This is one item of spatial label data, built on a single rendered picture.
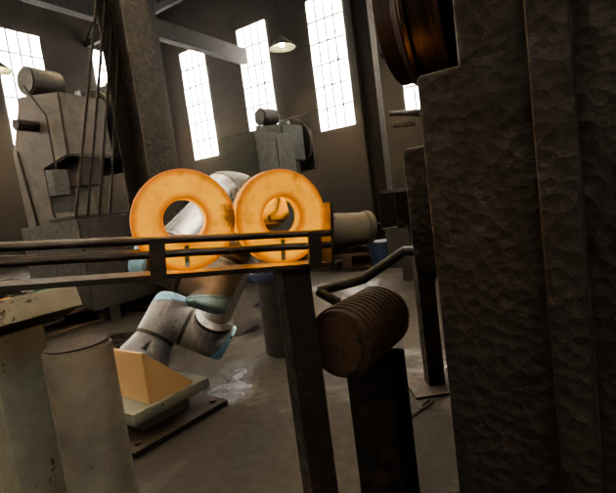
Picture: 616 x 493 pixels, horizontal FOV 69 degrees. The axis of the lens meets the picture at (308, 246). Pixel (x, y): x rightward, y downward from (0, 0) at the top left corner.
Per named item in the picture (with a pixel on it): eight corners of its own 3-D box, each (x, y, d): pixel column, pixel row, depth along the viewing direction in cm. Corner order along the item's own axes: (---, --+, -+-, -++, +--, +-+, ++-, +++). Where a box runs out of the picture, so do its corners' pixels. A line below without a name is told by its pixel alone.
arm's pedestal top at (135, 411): (85, 410, 165) (83, 399, 165) (158, 377, 191) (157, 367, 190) (135, 426, 146) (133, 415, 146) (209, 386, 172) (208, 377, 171)
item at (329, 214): (334, 266, 76) (332, 201, 75) (331, 266, 76) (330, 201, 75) (317, 263, 83) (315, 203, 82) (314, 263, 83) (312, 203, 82)
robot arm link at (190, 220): (220, 157, 153) (129, 238, 92) (254, 172, 154) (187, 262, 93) (209, 187, 157) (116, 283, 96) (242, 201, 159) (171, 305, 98)
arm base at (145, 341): (108, 347, 165) (121, 323, 170) (142, 367, 179) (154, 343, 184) (143, 355, 156) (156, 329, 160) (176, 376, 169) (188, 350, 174)
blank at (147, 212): (234, 168, 71) (229, 171, 74) (126, 167, 65) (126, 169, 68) (238, 267, 72) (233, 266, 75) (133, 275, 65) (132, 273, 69)
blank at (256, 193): (325, 169, 76) (317, 171, 79) (235, 166, 70) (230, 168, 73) (326, 261, 77) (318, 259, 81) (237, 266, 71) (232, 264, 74)
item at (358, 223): (378, 244, 80) (377, 209, 80) (332, 246, 76) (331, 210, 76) (361, 243, 85) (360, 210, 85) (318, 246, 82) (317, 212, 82)
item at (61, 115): (19, 297, 578) (-26, 69, 551) (100, 278, 686) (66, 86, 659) (93, 294, 513) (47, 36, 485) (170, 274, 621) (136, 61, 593)
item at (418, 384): (447, 365, 183) (428, 187, 176) (474, 392, 157) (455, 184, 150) (398, 373, 182) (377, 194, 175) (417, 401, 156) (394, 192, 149)
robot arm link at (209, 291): (175, 301, 102) (199, 253, 106) (223, 322, 103) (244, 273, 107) (173, 293, 93) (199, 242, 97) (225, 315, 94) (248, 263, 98)
